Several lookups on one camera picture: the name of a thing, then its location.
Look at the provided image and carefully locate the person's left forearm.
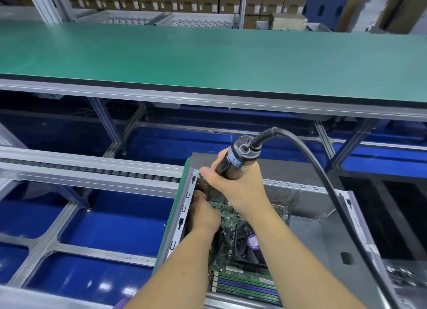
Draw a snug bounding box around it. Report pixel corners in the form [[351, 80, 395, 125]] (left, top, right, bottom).
[[123, 228, 221, 309]]

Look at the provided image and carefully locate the black CPU cooler fan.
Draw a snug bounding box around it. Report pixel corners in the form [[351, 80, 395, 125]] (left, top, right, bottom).
[[232, 222, 268, 266]]

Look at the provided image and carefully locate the grey flat metal rail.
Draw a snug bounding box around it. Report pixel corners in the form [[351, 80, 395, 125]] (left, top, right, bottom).
[[0, 146, 186, 200]]

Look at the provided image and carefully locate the green conveyor belt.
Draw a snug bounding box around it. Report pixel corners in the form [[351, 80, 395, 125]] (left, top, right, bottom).
[[0, 20, 427, 106]]

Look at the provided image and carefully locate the clear plastic screw tray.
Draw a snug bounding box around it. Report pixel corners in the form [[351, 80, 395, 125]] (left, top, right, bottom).
[[386, 262, 427, 309]]

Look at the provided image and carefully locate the grey metal computer case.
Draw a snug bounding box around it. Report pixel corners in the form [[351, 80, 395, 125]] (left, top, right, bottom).
[[153, 152, 401, 309]]

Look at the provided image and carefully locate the person's right forearm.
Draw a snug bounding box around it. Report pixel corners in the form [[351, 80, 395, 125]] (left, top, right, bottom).
[[248, 205, 368, 309]]

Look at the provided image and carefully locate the person's left hand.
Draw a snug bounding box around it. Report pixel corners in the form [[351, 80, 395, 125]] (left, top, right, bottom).
[[185, 188, 222, 238]]

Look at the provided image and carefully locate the green motherboard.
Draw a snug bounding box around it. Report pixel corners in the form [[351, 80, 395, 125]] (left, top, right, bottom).
[[200, 185, 294, 306]]

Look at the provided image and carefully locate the person's right hand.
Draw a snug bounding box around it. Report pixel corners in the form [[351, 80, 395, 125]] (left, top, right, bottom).
[[199, 148, 274, 220]]

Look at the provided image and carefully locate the black electric screwdriver with cable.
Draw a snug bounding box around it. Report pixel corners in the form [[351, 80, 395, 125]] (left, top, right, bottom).
[[250, 127, 401, 309]]

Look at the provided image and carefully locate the grey roller conveyor rail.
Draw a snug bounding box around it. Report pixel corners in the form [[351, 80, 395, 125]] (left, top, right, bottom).
[[0, 284, 121, 309]]

